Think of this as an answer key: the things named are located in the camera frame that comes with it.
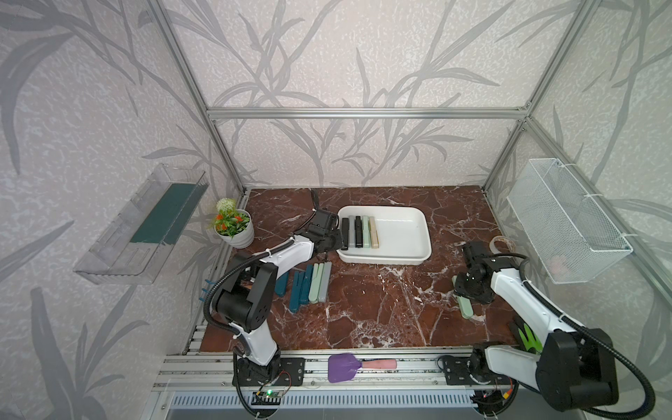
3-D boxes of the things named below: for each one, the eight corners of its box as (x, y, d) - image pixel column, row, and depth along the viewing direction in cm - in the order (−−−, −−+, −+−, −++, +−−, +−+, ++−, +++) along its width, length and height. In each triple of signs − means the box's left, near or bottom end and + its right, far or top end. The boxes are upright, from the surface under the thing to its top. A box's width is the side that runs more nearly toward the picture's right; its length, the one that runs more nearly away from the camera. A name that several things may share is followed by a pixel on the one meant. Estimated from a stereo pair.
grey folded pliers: (318, 302, 88) (317, 299, 86) (324, 265, 97) (324, 261, 95) (326, 302, 88) (325, 299, 86) (332, 265, 97) (331, 262, 95)
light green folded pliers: (308, 302, 89) (307, 299, 87) (315, 266, 98) (314, 262, 96) (317, 303, 89) (317, 300, 87) (323, 266, 98) (323, 263, 96)
